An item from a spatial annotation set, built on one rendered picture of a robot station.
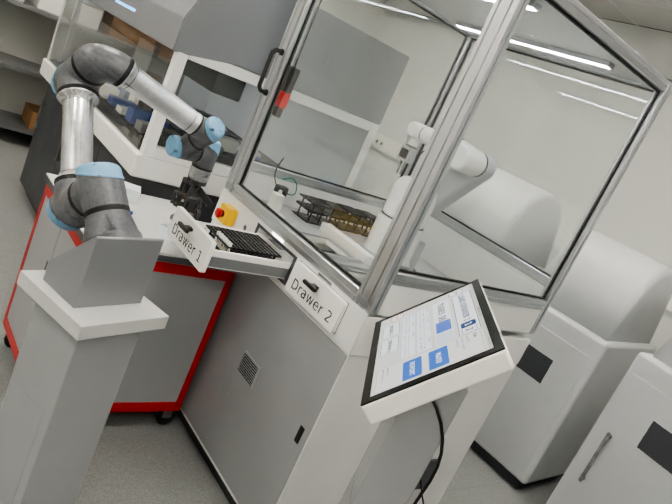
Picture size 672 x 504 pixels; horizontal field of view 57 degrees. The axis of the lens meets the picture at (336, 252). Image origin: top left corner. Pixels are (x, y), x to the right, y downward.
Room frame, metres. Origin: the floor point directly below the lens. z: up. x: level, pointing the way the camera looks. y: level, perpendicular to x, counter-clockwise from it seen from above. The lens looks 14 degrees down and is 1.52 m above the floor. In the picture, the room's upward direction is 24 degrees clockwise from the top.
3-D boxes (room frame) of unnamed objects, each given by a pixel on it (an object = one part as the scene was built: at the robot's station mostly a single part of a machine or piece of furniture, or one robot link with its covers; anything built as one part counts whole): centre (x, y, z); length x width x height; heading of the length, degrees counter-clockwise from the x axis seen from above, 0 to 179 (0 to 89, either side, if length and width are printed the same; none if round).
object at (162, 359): (2.24, 0.72, 0.38); 0.62 x 0.58 x 0.76; 43
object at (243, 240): (2.07, 0.31, 0.87); 0.22 x 0.18 x 0.06; 133
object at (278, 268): (2.08, 0.30, 0.86); 0.40 x 0.26 x 0.06; 133
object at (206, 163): (2.15, 0.56, 1.11); 0.09 x 0.08 x 0.11; 143
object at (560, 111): (2.10, -0.50, 1.52); 0.87 x 0.01 x 0.86; 133
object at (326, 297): (1.92, 0.00, 0.87); 0.29 x 0.02 x 0.11; 43
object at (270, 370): (2.45, -0.16, 0.40); 1.03 x 0.95 x 0.80; 43
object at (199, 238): (1.93, 0.45, 0.87); 0.29 x 0.02 x 0.11; 43
